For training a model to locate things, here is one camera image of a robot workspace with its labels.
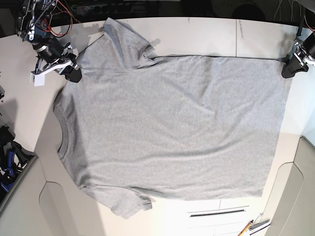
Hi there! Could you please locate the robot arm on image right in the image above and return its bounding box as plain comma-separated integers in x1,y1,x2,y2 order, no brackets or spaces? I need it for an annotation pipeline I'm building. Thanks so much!
281,0,315,79

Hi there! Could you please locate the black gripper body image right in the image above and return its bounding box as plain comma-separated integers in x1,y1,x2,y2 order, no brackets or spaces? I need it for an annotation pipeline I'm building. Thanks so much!
293,41,315,66

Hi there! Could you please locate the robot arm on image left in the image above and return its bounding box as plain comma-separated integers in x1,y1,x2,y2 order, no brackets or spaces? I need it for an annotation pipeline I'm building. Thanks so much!
16,0,82,87

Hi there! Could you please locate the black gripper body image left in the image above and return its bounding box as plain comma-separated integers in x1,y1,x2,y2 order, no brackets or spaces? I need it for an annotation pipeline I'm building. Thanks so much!
34,40,74,71

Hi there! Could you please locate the grey T-shirt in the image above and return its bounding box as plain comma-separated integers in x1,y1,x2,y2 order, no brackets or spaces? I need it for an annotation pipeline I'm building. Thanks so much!
53,19,291,219

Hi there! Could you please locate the white camera box image left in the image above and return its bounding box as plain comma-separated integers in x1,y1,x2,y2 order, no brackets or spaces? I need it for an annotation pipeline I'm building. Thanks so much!
30,72,45,87

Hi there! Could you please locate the yellow pencil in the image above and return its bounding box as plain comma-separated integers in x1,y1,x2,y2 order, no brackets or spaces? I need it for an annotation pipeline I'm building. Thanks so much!
238,220,253,236

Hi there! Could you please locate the blue black clamp tool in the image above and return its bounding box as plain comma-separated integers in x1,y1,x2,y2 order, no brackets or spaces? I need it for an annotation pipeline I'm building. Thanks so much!
0,126,37,194

